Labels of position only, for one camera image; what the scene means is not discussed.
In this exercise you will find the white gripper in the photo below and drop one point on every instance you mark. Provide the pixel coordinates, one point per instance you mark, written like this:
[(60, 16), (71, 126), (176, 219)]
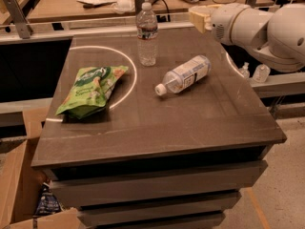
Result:
[(221, 23)]

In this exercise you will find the clear water bottle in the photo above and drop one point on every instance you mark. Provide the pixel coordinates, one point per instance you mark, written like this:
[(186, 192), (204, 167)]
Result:
[(147, 31)]

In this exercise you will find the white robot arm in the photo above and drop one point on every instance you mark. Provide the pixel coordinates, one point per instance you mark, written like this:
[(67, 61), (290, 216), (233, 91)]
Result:
[(276, 39)]

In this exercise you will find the blue label plastic bottle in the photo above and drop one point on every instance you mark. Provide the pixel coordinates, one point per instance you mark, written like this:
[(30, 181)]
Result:
[(183, 76)]

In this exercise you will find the small sanitizer bottle left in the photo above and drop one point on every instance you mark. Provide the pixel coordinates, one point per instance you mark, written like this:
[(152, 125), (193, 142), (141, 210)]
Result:
[(244, 70)]

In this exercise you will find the small sanitizer bottle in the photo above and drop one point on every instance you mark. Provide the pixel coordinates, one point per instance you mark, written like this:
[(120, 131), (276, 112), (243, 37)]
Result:
[(244, 70), (261, 73)]

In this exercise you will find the small sanitizer bottle right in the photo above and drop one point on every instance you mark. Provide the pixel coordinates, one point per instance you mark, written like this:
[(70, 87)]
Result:
[(261, 73)]

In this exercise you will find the grey drawer cabinet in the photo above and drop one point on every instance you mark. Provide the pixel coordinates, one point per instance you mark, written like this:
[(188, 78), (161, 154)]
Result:
[(175, 161)]

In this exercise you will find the green snack bag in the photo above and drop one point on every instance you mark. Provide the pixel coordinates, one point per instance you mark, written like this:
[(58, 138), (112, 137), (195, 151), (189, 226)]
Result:
[(91, 91)]

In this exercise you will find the cardboard box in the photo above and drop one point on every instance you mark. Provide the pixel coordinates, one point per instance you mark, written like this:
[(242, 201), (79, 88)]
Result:
[(20, 184)]

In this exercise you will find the dark blue snack packet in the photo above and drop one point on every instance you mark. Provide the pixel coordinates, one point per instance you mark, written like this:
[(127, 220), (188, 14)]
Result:
[(47, 202)]

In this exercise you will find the metal rail bracket left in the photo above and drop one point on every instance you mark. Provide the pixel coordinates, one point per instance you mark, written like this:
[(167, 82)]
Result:
[(18, 18)]

